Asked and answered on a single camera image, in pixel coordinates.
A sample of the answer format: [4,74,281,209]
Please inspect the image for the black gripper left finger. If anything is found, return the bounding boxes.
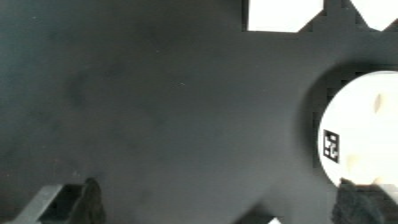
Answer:
[6,178,107,224]

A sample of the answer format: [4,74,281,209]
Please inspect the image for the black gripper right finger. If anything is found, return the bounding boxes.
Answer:
[331,178,398,224]

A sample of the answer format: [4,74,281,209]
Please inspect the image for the white paper marker sheet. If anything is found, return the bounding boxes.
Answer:
[248,0,398,33]

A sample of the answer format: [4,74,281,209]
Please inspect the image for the white round stool seat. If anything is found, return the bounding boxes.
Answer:
[319,71,398,194]

